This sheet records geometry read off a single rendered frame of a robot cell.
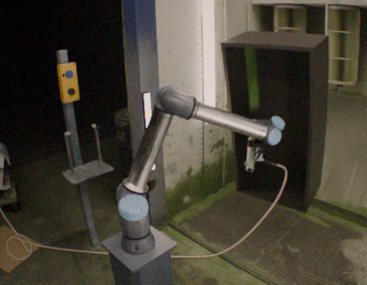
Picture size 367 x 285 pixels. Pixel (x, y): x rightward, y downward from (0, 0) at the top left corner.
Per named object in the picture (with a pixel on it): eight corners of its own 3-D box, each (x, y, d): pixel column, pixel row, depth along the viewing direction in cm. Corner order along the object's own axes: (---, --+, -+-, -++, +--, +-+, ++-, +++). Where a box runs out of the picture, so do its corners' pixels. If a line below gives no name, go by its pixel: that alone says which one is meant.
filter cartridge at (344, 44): (336, 97, 245) (340, 3, 215) (313, 89, 278) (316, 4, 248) (365, 96, 251) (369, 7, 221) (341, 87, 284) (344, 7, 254)
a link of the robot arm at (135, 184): (114, 215, 160) (163, 84, 142) (112, 199, 175) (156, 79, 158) (140, 220, 165) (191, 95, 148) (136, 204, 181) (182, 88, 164)
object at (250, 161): (278, 176, 189) (245, 165, 189) (275, 179, 192) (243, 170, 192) (276, 127, 223) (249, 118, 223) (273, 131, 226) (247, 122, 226)
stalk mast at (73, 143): (96, 242, 252) (64, 50, 193) (99, 245, 248) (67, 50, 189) (90, 245, 249) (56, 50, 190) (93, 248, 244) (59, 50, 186)
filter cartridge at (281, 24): (303, 81, 316) (306, 6, 284) (307, 87, 284) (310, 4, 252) (272, 79, 326) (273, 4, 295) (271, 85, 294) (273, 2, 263)
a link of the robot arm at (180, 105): (171, 90, 133) (286, 130, 157) (165, 86, 144) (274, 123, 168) (163, 115, 135) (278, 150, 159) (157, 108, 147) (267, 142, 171)
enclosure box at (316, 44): (256, 167, 263) (246, 31, 205) (320, 185, 226) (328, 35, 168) (236, 191, 242) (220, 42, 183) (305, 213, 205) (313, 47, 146)
